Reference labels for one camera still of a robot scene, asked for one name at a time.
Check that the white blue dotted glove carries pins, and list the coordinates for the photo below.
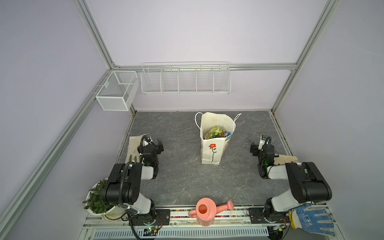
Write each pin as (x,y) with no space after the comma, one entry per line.
(313,220)

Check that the white vented rail cover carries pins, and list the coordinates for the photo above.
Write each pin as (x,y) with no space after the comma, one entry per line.
(186,233)

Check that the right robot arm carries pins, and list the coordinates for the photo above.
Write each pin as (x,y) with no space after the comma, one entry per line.
(307,184)

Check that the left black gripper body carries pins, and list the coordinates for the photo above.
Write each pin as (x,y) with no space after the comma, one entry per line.
(158,148)

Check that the white paper gift bag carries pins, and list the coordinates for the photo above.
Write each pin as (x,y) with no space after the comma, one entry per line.
(212,150)

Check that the green Fox's candy bag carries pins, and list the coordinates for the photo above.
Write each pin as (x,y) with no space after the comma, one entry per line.
(214,132)

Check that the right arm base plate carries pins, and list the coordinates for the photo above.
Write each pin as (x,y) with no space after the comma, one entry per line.
(258,215)

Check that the pink watering can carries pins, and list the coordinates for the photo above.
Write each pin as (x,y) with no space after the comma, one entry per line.
(206,210)

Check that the small potted plant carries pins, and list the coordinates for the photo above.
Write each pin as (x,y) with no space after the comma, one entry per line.
(95,205)

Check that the blue M&M's packet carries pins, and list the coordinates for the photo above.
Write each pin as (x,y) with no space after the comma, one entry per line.
(226,134)

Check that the white mesh box basket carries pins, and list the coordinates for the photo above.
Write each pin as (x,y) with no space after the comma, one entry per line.
(118,91)

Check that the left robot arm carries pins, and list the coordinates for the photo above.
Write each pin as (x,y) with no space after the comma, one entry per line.
(123,185)

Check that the beige work glove right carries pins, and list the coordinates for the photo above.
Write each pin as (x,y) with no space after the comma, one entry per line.
(283,159)

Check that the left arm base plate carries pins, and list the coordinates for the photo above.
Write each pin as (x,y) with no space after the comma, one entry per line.
(157,218)

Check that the white wire shelf basket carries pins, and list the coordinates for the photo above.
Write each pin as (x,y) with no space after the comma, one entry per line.
(186,78)

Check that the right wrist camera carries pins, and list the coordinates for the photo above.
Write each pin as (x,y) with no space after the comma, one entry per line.
(264,138)

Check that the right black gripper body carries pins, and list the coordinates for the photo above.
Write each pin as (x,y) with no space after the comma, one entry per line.
(256,152)

